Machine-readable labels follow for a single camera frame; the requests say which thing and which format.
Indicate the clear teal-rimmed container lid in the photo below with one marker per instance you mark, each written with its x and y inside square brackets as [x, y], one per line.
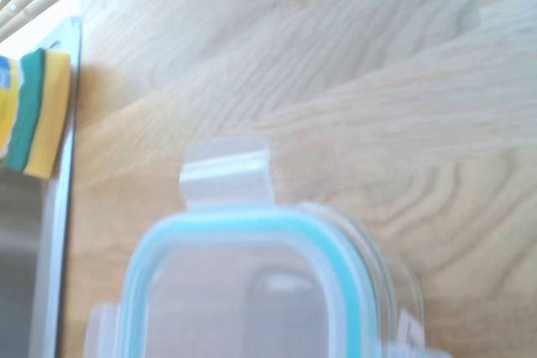
[235, 224]

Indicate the stainless steel sink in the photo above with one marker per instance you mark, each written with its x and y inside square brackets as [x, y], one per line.
[54, 249]

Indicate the yellow green sponge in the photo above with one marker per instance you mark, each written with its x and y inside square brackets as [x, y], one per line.
[46, 123]

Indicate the clear glass food container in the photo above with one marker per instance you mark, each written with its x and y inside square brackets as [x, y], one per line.
[390, 274]

